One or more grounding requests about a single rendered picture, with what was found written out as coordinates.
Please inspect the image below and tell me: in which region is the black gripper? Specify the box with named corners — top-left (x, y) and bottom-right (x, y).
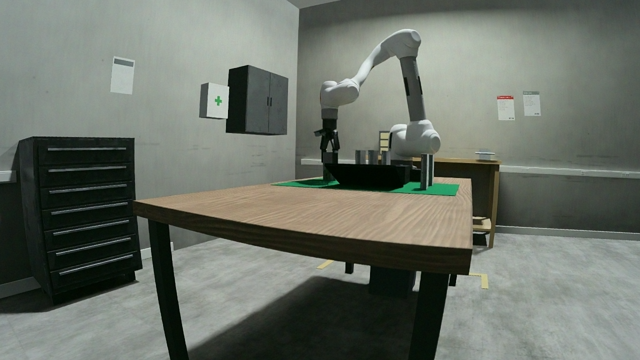
top-left (320, 119), bottom-right (340, 164)

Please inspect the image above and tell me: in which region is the green mat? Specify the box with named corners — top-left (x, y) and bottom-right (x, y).
top-left (273, 178), bottom-right (460, 196)

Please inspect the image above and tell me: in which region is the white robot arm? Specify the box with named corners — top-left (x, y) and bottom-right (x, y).
top-left (320, 29), bottom-right (441, 170)

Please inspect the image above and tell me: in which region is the black-framed status display screen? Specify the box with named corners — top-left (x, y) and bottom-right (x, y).
top-left (324, 163), bottom-right (404, 187)

